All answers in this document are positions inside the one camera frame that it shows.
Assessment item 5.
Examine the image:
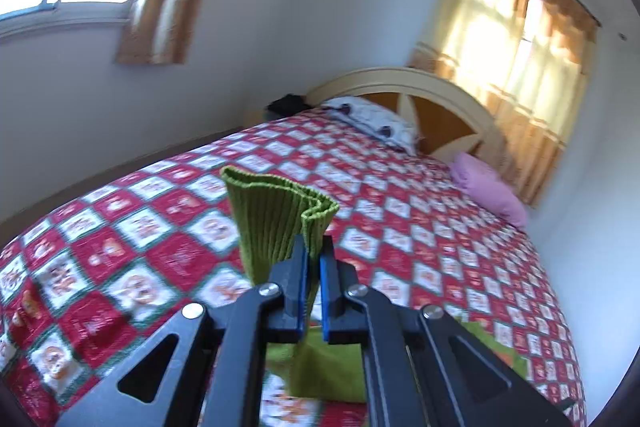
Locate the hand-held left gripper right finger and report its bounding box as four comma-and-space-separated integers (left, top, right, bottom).
320, 234, 576, 427

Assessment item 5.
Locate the cream wooden headboard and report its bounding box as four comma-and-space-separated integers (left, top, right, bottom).
305, 67, 512, 174

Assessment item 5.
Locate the black bag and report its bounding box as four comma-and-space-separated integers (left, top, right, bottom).
266, 94, 313, 125

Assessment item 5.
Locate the pink pillow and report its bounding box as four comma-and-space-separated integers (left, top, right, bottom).
450, 152, 530, 228

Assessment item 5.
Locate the yellow patterned long curtain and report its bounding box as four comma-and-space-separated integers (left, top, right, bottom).
410, 0, 599, 208

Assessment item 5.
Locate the green knit sweater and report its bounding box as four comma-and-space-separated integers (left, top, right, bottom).
221, 167, 531, 404

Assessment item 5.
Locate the white patterned pillow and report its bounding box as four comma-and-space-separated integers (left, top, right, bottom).
322, 97, 421, 155

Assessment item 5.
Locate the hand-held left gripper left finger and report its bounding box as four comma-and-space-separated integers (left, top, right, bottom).
52, 234, 308, 427

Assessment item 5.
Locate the red checkered printed blanket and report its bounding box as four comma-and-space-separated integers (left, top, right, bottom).
0, 112, 586, 427

